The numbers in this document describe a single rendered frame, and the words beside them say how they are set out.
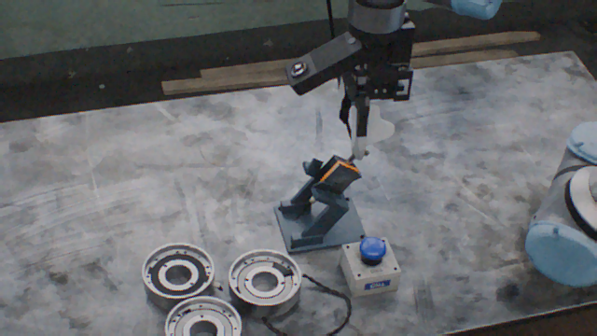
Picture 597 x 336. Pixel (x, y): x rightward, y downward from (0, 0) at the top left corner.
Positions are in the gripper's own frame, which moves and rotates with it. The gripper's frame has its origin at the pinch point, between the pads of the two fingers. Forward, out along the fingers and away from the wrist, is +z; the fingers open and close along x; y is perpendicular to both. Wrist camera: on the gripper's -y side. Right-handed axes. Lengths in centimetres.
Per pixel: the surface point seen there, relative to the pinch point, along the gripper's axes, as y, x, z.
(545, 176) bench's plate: 38.0, 4.5, 18.8
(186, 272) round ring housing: -25.1, -6.9, 17.0
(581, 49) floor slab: 130, 138, 99
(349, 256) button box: -1.3, -10.5, 14.2
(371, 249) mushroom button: 1.3, -12.3, 11.3
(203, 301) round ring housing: -23.5, -14.3, 15.1
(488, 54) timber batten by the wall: 94, 137, 96
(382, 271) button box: 2.8, -14.2, 14.2
